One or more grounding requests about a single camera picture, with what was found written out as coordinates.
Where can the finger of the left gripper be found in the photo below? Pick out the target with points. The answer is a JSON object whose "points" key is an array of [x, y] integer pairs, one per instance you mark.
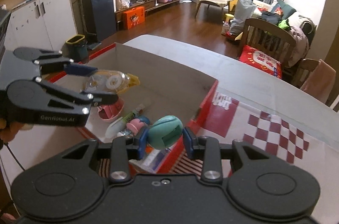
{"points": [[38, 93], [50, 62]]}

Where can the sofa with clothes pile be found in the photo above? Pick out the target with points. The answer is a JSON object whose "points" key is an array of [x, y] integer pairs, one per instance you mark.
{"points": [[301, 28]]}

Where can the wooden dining chair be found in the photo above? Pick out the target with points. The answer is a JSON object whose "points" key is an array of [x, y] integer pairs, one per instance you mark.
{"points": [[268, 38]]}

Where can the teal egg-shaped toy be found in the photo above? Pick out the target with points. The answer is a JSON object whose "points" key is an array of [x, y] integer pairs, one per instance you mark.
{"points": [[165, 132]]}

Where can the dark green waste bin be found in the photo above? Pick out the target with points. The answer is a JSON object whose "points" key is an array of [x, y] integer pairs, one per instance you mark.
{"points": [[76, 48]]}

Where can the green tube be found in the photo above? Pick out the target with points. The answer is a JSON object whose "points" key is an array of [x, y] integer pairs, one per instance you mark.
{"points": [[134, 113]]}

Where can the red cardboard box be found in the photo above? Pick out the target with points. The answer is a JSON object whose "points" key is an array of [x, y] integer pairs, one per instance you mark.
{"points": [[167, 88]]}

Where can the yellow stool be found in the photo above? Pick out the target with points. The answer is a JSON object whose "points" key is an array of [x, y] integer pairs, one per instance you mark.
{"points": [[228, 17]]}

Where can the red printed seat cushion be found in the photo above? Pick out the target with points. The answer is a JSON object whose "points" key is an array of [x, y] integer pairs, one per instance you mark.
{"points": [[259, 60]]}

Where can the white red patterned cloth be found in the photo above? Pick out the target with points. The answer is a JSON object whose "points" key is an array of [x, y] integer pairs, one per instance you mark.
{"points": [[305, 146]]}

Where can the white cupboard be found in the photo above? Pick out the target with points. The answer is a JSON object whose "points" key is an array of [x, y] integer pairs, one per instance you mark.
{"points": [[45, 24]]}

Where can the chair with pink towel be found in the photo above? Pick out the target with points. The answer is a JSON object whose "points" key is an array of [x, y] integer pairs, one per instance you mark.
{"points": [[316, 78]]}

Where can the grey plastic bag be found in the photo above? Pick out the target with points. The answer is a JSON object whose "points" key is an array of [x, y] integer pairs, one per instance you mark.
{"points": [[244, 10]]}

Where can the clear correction tape dispenser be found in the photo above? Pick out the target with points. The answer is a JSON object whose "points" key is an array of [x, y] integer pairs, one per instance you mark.
{"points": [[110, 81]]}

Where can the pink blue toy figure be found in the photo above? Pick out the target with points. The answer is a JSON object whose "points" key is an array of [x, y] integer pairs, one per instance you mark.
{"points": [[136, 124]]}

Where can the white green marker pen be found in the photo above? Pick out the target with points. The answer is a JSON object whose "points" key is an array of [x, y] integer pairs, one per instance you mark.
{"points": [[114, 128]]}

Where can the pink heart-shaped dish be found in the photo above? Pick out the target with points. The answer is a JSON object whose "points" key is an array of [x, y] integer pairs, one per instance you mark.
{"points": [[110, 113]]}

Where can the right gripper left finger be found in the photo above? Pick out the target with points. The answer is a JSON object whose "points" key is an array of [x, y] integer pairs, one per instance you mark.
{"points": [[124, 149]]}

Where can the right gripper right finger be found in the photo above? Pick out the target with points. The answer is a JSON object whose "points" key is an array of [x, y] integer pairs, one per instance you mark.
{"points": [[206, 149]]}

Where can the left hand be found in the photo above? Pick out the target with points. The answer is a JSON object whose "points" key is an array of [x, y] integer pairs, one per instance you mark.
{"points": [[8, 131]]}

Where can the orange gift box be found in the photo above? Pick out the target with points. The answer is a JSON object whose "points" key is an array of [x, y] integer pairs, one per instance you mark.
{"points": [[133, 17]]}

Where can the wooden tv console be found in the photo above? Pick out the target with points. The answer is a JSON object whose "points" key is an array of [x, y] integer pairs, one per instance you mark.
{"points": [[149, 5]]}

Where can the black cabinet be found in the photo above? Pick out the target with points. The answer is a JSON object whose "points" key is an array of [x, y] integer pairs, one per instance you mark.
{"points": [[98, 18]]}

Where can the wooden coffee table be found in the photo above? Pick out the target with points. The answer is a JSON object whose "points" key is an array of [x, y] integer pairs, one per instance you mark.
{"points": [[216, 3]]}

